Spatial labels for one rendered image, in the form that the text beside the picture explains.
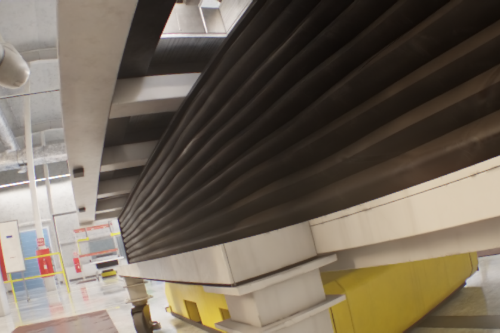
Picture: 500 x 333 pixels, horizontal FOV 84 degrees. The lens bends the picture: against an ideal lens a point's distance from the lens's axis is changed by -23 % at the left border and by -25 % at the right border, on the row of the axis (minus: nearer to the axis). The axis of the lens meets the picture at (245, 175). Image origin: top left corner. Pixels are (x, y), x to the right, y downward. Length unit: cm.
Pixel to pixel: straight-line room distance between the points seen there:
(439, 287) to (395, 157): 80
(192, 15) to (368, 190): 62
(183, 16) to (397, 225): 68
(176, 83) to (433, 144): 64
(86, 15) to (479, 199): 52
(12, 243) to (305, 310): 855
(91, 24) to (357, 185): 43
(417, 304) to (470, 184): 76
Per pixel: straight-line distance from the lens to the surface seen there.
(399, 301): 97
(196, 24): 86
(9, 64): 111
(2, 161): 1537
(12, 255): 883
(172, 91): 84
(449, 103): 33
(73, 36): 57
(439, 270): 114
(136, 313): 198
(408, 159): 36
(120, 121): 107
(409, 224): 36
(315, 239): 48
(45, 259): 1357
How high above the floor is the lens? 42
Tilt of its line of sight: 10 degrees up
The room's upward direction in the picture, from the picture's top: 15 degrees counter-clockwise
